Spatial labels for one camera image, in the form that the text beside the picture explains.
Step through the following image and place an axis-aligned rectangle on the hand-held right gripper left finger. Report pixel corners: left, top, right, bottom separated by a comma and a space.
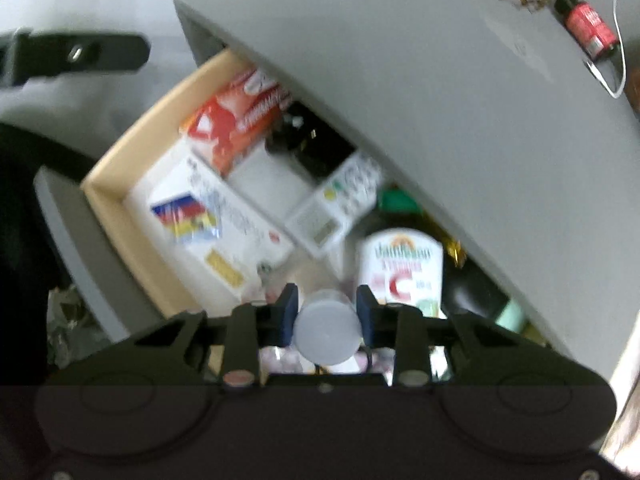
132, 284, 300, 391

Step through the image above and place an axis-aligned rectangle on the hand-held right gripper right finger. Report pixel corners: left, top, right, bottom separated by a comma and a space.
356, 285, 531, 391

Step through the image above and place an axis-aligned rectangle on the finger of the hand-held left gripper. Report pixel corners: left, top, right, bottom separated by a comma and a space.
0, 30, 152, 88

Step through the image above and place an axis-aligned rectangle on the clear pill bottle silver cap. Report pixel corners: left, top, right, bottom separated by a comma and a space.
270, 287, 393, 376

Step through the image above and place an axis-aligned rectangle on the white striped medicine box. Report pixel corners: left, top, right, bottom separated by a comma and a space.
122, 152, 297, 306

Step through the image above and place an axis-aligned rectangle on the green cap vitamin bottle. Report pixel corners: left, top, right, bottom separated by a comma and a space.
352, 187, 447, 320

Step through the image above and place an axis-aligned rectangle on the black round container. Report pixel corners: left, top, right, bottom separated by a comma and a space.
442, 255, 512, 320

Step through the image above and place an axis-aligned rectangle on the gold foil wrapper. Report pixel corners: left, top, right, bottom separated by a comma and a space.
439, 232, 469, 267

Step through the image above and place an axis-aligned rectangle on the white handheld device with buttons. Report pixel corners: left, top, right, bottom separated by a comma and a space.
284, 151, 387, 261

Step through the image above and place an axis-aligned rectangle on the mint green packet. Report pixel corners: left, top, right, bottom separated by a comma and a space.
495, 300, 529, 335

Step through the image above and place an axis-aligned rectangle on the red and white box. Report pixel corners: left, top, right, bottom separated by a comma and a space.
179, 67, 293, 179

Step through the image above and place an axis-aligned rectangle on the dark glass bottle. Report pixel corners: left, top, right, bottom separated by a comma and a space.
265, 102, 357, 182

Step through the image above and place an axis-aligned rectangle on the crumpled grey plastic bag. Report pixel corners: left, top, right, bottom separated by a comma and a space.
46, 284, 113, 370

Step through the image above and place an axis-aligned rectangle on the grey nightstand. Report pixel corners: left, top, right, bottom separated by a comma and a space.
172, 0, 640, 383

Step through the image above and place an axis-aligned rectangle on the black bottle red label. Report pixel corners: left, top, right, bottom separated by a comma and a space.
553, 0, 622, 62

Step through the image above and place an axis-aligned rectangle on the white charging cable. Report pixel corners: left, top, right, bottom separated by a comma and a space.
581, 0, 629, 101

